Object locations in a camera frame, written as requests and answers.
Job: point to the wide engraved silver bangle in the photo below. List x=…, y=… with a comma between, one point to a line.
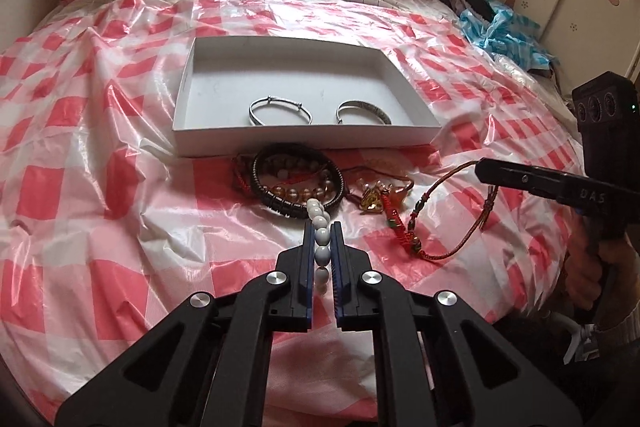
x=377, y=113

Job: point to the thin silver bangle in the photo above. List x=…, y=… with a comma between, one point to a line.
x=256, y=116

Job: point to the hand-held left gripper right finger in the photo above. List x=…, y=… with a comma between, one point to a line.
x=336, y=252

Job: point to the blue striped plastic bag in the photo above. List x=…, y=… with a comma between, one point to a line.
x=495, y=32

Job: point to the white cardboard box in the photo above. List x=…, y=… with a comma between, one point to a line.
x=300, y=79

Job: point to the red checkered plastic sheet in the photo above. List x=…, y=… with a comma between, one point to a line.
x=100, y=147

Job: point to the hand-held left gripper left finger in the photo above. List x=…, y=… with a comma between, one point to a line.
x=308, y=252

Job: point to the person's right hand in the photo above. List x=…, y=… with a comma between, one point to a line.
x=582, y=274

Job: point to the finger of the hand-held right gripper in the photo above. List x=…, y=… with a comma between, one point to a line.
x=525, y=181

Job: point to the person's right forearm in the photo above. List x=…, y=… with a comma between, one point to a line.
x=622, y=334

